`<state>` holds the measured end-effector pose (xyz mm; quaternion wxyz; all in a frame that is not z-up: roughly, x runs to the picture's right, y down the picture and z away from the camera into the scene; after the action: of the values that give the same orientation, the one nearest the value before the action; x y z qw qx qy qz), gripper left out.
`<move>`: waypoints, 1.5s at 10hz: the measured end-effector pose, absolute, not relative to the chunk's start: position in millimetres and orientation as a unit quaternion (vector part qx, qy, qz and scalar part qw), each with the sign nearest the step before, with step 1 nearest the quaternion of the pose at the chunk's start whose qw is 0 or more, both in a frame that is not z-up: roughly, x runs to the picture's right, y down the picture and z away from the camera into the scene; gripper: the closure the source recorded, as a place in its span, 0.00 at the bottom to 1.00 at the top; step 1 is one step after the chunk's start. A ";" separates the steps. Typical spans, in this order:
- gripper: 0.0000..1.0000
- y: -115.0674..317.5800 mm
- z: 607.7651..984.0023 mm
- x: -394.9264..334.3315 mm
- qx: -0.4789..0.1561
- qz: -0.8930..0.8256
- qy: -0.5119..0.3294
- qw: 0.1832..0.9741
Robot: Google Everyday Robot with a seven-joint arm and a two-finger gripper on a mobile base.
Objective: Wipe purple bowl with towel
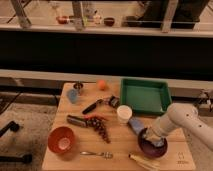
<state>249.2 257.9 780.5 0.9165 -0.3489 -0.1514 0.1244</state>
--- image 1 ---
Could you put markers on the purple bowl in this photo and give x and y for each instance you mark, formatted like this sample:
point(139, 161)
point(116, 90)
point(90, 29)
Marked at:
point(148, 149)

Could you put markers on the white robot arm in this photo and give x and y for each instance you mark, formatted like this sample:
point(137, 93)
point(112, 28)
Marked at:
point(185, 116)

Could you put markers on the dark red background bowl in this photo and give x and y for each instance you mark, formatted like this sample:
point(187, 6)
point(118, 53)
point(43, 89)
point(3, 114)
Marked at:
point(109, 21)

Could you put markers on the orange red bowl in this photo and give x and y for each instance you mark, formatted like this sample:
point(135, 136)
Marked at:
point(61, 140)

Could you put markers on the orange fruit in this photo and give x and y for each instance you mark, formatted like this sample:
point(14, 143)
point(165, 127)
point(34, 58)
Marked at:
point(101, 84)

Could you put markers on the white paper cup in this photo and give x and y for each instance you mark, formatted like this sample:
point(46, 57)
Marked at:
point(124, 113)

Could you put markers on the red chili pepper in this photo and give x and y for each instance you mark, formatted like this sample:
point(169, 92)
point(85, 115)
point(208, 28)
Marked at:
point(95, 116)

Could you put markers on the light blue plastic cup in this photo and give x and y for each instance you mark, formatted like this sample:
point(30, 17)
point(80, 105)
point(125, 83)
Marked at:
point(72, 95)

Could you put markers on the bunch of dark grapes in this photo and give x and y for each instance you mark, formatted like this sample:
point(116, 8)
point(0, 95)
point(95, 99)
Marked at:
point(99, 126)

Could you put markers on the green plastic tray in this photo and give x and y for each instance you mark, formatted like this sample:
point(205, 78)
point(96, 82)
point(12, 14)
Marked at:
point(145, 96)

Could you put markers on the blue sponge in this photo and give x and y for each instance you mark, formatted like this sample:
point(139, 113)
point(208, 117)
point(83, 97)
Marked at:
point(136, 125)

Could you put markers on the silver metal spoon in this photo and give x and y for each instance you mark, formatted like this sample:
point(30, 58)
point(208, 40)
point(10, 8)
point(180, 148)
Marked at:
point(106, 155)

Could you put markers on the yellow corn husk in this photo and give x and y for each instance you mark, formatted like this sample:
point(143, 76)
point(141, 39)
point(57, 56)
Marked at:
point(145, 163)

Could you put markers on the black floor bar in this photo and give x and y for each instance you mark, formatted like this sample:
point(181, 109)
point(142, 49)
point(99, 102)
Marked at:
point(24, 159)

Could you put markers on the black handled peeler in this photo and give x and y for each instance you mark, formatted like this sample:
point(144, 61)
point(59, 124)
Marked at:
point(112, 101)

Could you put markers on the black handled can opener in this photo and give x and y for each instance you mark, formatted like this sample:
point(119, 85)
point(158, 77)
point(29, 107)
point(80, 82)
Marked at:
point(77, 121)

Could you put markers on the black lever handle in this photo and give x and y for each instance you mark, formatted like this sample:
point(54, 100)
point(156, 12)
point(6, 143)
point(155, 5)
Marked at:
point(13, 126)

